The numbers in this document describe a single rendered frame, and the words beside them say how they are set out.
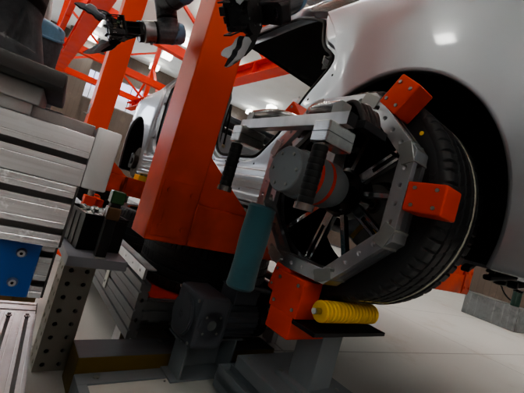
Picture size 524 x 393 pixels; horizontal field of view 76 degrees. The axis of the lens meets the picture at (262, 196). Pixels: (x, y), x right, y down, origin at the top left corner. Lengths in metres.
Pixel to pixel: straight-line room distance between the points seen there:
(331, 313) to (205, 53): 0.94
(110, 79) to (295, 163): 2.46
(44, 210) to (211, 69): 0.88
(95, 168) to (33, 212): 0.10
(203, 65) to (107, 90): 1.94
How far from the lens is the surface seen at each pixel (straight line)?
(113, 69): 3.18
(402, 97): 0.94
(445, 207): 0.80
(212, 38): 1.31
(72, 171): 0.53
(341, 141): 0.76
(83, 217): 1.18
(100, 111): 3.11
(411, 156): 0.86
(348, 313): 0.99
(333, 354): 1.19
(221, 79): 1.30
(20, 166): 0.53
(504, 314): 6.86
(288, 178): 0.87
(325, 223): 1.08
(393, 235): 0.83
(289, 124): 0.87
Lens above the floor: 0.72
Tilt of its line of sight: 2 degrees up
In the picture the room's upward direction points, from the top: 16 degrees clockwise
